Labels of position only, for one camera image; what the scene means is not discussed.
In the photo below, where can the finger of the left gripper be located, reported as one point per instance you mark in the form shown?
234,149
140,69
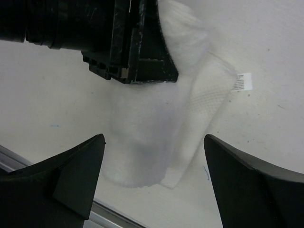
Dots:
149,59

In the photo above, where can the aluminium rail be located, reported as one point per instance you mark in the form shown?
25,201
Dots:
71,202

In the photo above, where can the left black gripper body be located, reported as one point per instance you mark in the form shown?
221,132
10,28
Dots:
96,28

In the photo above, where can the white towel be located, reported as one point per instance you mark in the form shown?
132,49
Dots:
155,130

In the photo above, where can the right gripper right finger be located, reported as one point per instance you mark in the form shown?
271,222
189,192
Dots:
252,193

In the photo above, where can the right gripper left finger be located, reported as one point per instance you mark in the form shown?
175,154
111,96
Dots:
52,185

